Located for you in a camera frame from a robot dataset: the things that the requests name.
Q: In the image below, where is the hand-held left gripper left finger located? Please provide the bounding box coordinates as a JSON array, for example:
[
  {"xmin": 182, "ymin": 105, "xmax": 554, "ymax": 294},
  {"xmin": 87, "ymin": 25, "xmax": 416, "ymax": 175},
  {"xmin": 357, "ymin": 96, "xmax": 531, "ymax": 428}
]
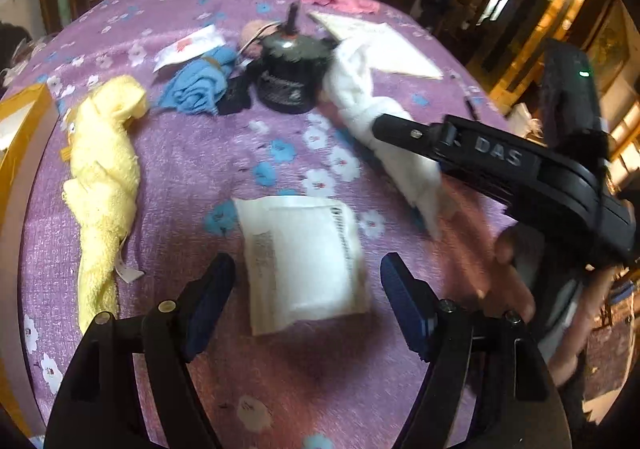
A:
[{"xmin": 45, "ymin": 253, "xmax": 236, "ymax": 449}]

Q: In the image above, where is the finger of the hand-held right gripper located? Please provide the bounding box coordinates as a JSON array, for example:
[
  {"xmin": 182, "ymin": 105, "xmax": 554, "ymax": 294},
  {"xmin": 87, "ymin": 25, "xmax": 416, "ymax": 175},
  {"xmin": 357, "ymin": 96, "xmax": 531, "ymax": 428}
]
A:
[{"xmin": 372, "ymin": 113, "xmax": 451, "ymax": 166}]

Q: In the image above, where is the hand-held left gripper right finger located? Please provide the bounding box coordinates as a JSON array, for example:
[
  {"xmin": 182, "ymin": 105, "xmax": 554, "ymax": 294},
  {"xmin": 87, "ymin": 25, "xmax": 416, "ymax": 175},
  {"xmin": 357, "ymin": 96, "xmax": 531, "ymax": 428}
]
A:
[{"xmin": 381, "ymin": 253, "xmax": 571, "ymax": 449}]

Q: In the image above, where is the white towel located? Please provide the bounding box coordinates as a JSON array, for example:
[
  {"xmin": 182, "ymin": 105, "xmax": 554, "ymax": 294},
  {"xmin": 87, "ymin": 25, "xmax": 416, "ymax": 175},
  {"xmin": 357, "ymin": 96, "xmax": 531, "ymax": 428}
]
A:
[{"xmin": 320, "ymin": 36, "xmax": 447, "ymax": 241}]

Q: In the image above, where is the white packet dark print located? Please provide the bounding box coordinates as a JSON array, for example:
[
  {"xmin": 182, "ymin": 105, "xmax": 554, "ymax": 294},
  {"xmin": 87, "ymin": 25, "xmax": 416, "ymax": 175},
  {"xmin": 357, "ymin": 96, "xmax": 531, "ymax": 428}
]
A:
[{"xmin": 232, "ymin": 196, "xmax": 372, "ymax": 336}]

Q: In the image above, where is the pale yellow towel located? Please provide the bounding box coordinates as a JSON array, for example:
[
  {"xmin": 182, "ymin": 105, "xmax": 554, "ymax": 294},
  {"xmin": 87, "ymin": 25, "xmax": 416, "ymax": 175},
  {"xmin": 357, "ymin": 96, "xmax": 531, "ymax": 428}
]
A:
[{"xmin": 62, "ymin": 75, "xmax": 150, "ymax": 331}]

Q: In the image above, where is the blue towel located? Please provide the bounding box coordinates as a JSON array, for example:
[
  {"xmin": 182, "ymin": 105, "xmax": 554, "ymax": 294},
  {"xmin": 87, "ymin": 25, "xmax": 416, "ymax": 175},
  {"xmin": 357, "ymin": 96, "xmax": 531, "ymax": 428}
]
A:
[{"xmin": 159, "ymin": 45, "xmax": 239, "ymax": 116}]

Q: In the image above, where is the white packet red print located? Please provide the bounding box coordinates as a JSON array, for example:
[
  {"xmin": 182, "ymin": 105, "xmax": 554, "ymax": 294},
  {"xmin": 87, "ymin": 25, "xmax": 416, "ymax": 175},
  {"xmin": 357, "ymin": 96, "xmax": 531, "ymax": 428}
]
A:
[{"xmin": 152, "ymin": 24, "xmax": 224, "ymax": 73}]

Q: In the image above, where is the yellow cardboard box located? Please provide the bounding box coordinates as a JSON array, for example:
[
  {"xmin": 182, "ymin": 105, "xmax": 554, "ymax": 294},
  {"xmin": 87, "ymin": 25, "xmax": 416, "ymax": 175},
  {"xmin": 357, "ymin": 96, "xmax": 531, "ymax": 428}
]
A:
[{"xmin": 0, "ymin": 83, "xmax": 60, "ymax": 175}]

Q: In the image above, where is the person's right forearm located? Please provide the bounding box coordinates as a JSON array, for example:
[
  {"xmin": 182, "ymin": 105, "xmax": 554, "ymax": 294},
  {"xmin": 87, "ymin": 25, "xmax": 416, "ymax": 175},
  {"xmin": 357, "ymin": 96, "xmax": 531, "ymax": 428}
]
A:
[{"xmin": 547, "ymin": 266, "xmax": 622, "ymax": 386}]

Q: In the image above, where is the person's right hand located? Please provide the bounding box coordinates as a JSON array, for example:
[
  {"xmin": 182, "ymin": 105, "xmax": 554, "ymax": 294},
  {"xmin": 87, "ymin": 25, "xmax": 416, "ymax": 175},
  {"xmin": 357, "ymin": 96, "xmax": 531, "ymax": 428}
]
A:
[{"xmin": 492, "ymin": 228, "xmax": 542, "ymax": 326}]

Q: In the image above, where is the white paper sheet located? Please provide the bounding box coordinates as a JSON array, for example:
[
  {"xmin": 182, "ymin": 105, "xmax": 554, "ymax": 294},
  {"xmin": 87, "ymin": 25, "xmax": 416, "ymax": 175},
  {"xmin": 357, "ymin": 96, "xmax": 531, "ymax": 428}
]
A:
[{"xmin": 307, "ymin": 10, "xmax": 445, "ymax": 80}]

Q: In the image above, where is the black device with antenna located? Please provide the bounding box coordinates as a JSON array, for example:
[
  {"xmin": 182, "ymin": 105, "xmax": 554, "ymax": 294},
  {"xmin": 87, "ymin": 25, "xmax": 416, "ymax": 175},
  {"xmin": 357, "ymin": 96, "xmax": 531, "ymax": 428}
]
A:
[{"xmin": 256, "ymin": 2, "xmax": 334, "ymax": 114}]

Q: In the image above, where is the purple floral tablecloth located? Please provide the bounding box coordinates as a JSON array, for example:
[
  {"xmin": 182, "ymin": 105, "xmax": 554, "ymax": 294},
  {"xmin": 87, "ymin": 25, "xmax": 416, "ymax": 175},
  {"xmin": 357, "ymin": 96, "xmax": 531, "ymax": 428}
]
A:
[{"xmin": 0, "ymin": 0, "xmax": 551, "ymax": 449}]

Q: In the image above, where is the small black cloth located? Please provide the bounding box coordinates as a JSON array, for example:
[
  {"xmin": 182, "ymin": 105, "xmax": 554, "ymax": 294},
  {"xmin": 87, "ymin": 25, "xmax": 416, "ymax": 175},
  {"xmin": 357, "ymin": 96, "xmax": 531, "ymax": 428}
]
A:
[{"xmin": 217, "ymin": 74, "xmax": 254, "ymax": 116}]

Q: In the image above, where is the pink plush toy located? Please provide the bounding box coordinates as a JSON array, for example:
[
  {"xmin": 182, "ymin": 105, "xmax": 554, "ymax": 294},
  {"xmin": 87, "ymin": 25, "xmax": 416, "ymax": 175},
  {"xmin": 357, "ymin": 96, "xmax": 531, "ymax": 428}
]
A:
[{"xmin": 239, "ymin": 20, "xmax": 274, "ymax": 61}]

